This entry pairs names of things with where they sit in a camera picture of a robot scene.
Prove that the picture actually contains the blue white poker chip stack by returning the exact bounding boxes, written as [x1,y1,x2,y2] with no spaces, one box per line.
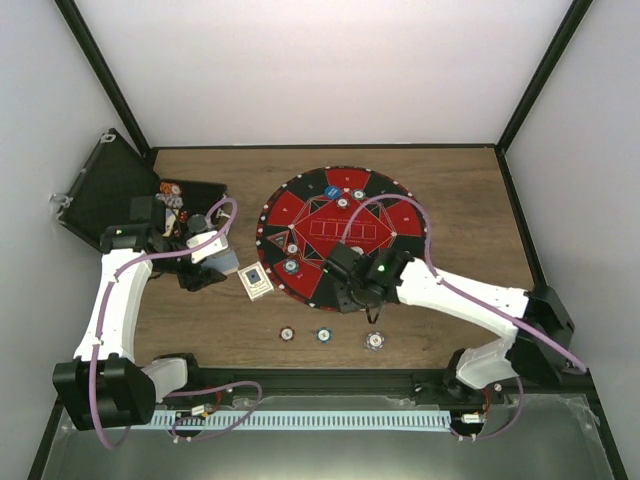
[364,331,385,352]

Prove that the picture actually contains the blue patterned card deck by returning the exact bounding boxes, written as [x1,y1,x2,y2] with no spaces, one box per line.
[203,251,239,275]

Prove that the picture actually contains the teal poker chip stack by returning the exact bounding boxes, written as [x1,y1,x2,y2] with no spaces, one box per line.
[316,328,332,343]

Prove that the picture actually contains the single teal poker chip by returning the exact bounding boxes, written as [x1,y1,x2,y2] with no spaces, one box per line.
[283,258,299,275]

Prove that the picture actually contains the brown poker chip stack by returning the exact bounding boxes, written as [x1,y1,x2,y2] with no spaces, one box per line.
[280,327,295,342]

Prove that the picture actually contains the blue dealer button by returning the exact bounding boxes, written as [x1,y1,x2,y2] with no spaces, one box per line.
[324,185,342,200]

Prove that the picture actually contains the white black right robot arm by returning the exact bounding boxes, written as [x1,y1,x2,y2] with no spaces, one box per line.
[323,243,588,403]

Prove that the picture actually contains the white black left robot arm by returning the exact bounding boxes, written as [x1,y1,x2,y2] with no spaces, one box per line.
[52,197,236,434]

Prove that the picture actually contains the white playing card box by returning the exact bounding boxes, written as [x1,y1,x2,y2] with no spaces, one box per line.
[238,262,274,301]

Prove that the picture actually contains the grey striped chips in case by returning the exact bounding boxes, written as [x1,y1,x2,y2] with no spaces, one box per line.
[155,193,184,209]

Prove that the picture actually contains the round red black poker mat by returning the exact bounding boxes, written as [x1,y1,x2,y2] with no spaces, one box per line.
[256,166,428,312]

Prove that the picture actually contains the orange chip stack in case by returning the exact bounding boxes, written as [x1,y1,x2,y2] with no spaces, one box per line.
[159,182,182,196]

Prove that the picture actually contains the black poker chip case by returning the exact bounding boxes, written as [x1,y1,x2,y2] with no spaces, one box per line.
[52,128,228,249]

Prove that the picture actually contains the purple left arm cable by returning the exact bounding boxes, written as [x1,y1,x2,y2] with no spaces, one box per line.
[89,197,262,451]

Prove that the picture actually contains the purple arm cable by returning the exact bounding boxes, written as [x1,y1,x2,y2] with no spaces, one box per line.
[347,193,587,443]
[89,197,262,451]

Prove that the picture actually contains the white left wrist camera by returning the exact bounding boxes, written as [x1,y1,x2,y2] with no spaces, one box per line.
[186,230,229,264]

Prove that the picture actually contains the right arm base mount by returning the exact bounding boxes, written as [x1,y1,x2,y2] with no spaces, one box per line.
[412,378,503,407]

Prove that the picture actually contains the light blue slotted cable duct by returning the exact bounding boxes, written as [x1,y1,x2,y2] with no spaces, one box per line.
[146,410,451,433]

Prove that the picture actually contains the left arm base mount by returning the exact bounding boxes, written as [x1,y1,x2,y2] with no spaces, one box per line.
[156,382,235,407]

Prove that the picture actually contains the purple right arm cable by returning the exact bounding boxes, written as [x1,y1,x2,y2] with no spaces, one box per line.
[347,193,587,443]

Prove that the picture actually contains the black aluminium frame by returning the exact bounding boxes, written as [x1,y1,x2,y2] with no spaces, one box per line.
[56,1,627,479]

